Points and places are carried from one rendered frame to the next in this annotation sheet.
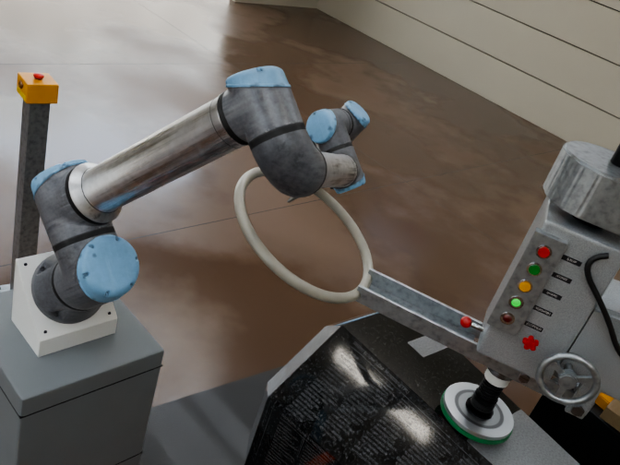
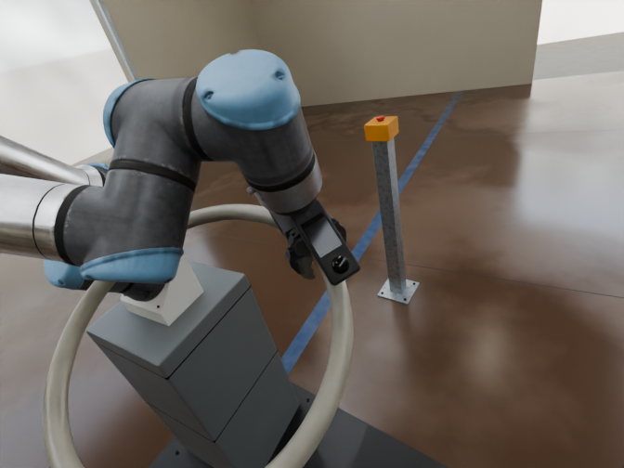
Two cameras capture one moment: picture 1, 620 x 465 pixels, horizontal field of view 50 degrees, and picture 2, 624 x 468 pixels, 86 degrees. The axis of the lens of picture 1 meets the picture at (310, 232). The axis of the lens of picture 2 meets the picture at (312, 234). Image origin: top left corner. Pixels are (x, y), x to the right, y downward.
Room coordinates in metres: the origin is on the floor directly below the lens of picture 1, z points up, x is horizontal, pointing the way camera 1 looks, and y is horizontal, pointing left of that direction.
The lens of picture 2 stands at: (1.89, -0.38, 1.55)
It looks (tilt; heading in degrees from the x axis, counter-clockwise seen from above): 32 degrees down; 89
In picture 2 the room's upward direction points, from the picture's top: 15 degrees counter-clockwise
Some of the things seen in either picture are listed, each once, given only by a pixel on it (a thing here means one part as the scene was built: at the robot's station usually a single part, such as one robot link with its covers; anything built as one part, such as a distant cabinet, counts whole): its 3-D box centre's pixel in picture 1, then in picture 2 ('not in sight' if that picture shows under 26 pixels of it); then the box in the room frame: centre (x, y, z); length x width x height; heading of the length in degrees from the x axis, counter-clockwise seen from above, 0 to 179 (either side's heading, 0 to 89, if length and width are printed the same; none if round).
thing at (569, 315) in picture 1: (576, 304); not in sight; (1.52, -0.71, 1.32); 0.36 x 0.22 x 0.45; 77
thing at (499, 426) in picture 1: (478, 410); not in sight; (1.54, -0.63, 0.88); 0.21 x 0.21 x 0.01
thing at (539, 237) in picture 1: (525, 283); not in sight; (1.44, -0.54, 1.38); 0.08 x 0.03 x 0.28; 77
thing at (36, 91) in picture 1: (29, 197); (391, 217); (2.35, 1.18, 0.54); 0.20 x 0.20 x 1.09; 47
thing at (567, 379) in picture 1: (567, 371); not in sight; (1.40, -0.72, 1.20); 0.15 x 0.10 x 0.15; 77
